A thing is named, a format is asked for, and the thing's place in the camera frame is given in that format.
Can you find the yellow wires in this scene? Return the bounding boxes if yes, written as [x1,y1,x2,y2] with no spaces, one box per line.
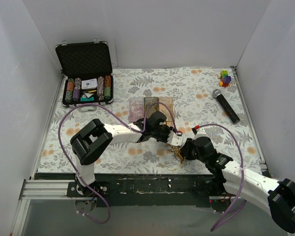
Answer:
[144,97,160,118]

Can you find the yellow red wire bundle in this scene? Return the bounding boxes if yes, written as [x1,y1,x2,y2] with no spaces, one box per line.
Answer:
[166,144,187,173]

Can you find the pink wire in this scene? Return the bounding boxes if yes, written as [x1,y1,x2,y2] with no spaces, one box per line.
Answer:
[129,99,144,121]

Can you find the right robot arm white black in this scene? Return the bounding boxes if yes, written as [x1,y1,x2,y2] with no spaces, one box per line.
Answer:
[180,137,295,234]

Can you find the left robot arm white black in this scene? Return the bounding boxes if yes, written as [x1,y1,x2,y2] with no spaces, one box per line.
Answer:
[70,111,182,197]

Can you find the amber plastic box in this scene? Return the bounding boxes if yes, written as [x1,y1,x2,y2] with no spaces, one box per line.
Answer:
[158,97,175,127]

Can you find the smoky grey plastic box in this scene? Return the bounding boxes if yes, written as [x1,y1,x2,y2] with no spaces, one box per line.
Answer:
[144,97,158,118]

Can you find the clear plastic box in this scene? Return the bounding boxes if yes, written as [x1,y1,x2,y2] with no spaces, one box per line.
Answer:
[128,97,145,123]

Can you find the floral patterned table mat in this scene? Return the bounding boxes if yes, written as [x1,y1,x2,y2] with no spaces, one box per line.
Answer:
[37,68,262,174]

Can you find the black handheld microphone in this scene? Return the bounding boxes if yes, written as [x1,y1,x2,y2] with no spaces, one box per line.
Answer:
[212,89,240,124]

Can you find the colourful toy block train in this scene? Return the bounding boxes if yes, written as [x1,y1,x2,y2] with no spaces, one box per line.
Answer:
[218,70,232,87]

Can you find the white playing card deck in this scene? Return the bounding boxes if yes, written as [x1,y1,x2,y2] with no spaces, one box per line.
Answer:
[81,78,97,90]

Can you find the black poker chip case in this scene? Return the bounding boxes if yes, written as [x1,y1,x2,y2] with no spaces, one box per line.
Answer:
[55,41,114,107]

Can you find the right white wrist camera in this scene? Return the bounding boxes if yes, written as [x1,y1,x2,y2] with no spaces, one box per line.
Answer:
[192,125,207,140]

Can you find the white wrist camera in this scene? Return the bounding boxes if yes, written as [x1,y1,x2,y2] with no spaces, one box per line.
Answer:
[167,131,183,147]
[192,125,207,140]

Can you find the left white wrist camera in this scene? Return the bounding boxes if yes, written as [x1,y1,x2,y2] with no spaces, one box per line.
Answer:
[167,131,183,147]

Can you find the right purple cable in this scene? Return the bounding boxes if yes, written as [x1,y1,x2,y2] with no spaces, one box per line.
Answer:
[199,123,246,232]

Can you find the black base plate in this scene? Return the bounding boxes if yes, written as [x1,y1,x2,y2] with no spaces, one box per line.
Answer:
[66,173,244,208]

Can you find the aluminium frame rail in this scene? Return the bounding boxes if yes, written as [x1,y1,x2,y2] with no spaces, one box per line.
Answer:
[11,178,295,236]

